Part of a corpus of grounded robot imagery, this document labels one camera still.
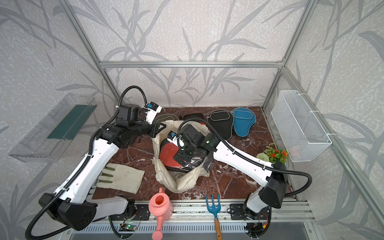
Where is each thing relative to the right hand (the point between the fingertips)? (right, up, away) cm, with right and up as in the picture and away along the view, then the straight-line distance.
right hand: (179, 149), depth 73 cm
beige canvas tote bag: (-2, -16, +2) cm, 16 cm away
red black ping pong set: (+7, +17, +45) cm, 49 cm away
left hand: (-7, +12, -2) cm, 14 cm away
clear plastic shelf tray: (-56, +5, -9) cm, 57 cm away
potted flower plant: (+50, -5, +2) cm, 50 cm away
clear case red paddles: (-11, -6, +23) cm, 27 cm away
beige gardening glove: (-33, -19, +11) cm, 40 cm away
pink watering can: (-7, -23, -7) cm, 26 cm away
